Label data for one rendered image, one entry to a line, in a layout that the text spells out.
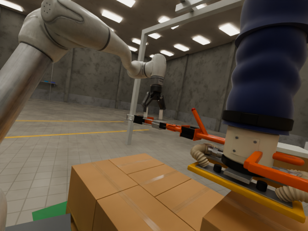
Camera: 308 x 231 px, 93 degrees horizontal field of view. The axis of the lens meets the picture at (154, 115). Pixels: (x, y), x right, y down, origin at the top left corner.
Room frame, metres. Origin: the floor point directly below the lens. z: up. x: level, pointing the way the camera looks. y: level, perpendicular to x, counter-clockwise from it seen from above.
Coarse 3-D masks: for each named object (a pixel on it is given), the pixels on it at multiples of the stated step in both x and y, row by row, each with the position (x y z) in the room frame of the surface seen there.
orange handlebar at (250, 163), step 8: (168, 128) 0.80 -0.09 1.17; (176, 128) 0.76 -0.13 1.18; (200, 136) 0.67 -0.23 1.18; (208, 136) 0.65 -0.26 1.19; (216, 136) 0.67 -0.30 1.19; (256, 152) 0.46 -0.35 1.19; (248, 160) 0.36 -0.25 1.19; (256, 160) 0.37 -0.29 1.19; (280, 160) 0.48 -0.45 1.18; (288, 160) 0.47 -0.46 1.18; (296, 160) 0.46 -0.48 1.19; (248, 168) 0.34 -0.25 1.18; (256, 168) 0.33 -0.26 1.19; (264, 168) 0.32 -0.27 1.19; (272, 168) 0.32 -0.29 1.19; (264, 176) 0.32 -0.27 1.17; (272, 176) 0.31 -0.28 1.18; (280, 176) 0.30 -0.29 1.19; (288, 176) 0.29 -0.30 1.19; (296, 176) 0.29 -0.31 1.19; (288, 184) 0.29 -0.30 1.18; (296, 184) 0.28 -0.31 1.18; (304, 184) 0.28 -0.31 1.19
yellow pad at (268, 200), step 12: (192, 168) 0.56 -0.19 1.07; (204, 168) 0.56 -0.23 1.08; (216, 168) 0.54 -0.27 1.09; (216, 180) 0.50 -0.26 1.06; (228, 180) 0.49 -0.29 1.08; (240, 192) 0.45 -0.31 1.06; (252, 192) 0.43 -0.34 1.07; (264, 192) 0.44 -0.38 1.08; (264, 204) 0.40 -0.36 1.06; (276, 204) 0.39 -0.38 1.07; (288, 204) 0.39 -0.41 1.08; (300, 204) 0.41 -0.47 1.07; (288, 216) 0.37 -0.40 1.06; (300, 216) 0.36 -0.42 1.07
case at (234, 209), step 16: (224, 208) 0.52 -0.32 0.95; (240, 208) 0.54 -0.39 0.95; (256, 208) 0.56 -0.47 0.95; (208, 224) 0.44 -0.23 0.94; (224, 224) 0.44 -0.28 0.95; (240, 224) 0.45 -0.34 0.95; (256, 224) 0.47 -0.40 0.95; (272, 224) 0.48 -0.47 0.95; (288, 224) 0.49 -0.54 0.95; (304, 224) 0.51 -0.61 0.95
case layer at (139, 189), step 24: (72, 168) 1.38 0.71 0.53; (96, 168) 1.43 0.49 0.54; (120, 168) 1.51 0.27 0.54; (144, 168) 1.61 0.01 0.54; (168, 168) 1.72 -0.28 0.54; (72, 192) 1.32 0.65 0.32; (96, 192) 1.06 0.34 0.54; (120, 192) 1.11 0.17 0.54; (144, 192) 1.16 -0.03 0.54; (168, 192) 1.22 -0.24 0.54; (192, 192) 1.28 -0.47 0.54; (216, 192) 1.35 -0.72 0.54; (96, 216) 0.96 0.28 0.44; (120, 216) 0.88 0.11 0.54; (144, 216) 0.91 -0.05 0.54; (168, 216) 0.94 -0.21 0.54; (192, 216) 0.98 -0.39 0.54
